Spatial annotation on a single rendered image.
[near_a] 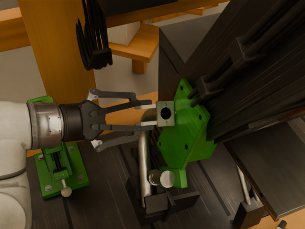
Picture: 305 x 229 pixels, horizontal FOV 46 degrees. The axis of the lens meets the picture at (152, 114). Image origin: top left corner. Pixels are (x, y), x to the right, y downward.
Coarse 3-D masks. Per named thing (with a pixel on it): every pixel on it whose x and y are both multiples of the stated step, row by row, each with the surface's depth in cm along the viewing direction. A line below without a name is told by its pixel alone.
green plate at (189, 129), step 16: (176, 96) 78; (176, 112) 78; (192, 112) 72; (208, 112) 69; (176, 128) 79; (192, 128) 73; (160, 144) 87; (176, 144) 80; (192, 144) 73; (208, 144) 78; (176, 160) 80; (192, 160) 80
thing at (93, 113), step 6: (126, 102) 78; (132, 102) 76; (138, 102) 75; (108, 108) 73; (114, 108) 74; (120, 108) 74; (126, 108) 75; (90, 114) 71; (96, 114) 72; (102, 114) 72
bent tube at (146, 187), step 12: (156, 108) 77; (168, 108) 78; (144, 120) 86; (168, 120) 78; (144, 132) 89; (144, 144) 90; (144, 156) 89; (144, 168) 89; (144, 180) 89; (144, 192) 89; (144, 204) 89
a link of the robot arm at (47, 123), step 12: (36, 108) 66; (48, 108) 66; (36, 120) 64; (48, 120) 65; (60, 120) 66; (36, 132) 64; (48, 132) 65; (60, 132) 66; (36, 144) 65; (48, 144) 67
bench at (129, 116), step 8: (144, 96) 127; (152, 96) 127; (112, 104) 124; (152, 104) 124; (112, 112) 122; (120, 112) 122; (128, 112) 122; (136, 112) 122; (112, 120) 119; (120, 120) 119; (128, 120) 119; (136, 120) 119; (32, 152) 110; (40, 152) 110
